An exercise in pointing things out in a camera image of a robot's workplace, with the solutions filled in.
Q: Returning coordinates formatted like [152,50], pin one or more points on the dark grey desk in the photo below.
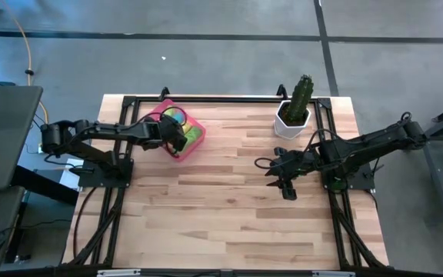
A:
[6,134]

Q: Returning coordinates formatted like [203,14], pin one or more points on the dark metal cart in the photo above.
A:
[435,181]

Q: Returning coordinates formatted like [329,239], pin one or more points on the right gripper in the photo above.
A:
[294,165]

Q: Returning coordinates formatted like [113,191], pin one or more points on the black aluminium table frame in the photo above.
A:
[225,99]

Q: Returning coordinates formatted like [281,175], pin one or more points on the black desk support beam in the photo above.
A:
[44,184]

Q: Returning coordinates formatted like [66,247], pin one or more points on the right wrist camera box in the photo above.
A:
[288,192]

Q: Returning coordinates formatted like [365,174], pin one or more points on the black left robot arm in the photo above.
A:
[121,131]

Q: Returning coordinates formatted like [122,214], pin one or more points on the lime green microfiber towel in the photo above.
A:
[167,115]

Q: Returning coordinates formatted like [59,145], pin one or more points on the silver metal bracket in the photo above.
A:
[117,273]
[333,274]

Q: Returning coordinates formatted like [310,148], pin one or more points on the tall green cactus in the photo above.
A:
[300,98]

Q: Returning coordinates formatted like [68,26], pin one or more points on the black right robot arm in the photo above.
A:
[360,148]

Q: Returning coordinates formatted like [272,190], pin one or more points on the pink plastic basket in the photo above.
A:
[160,105]

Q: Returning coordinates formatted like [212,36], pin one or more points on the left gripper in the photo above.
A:
[164,129]

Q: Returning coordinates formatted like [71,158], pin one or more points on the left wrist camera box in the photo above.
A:
[179,143]

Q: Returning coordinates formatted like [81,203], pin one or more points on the white paper sheet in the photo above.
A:
[65,179]

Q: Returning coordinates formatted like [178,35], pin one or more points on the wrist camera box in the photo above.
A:
[288,192]
[179,143]

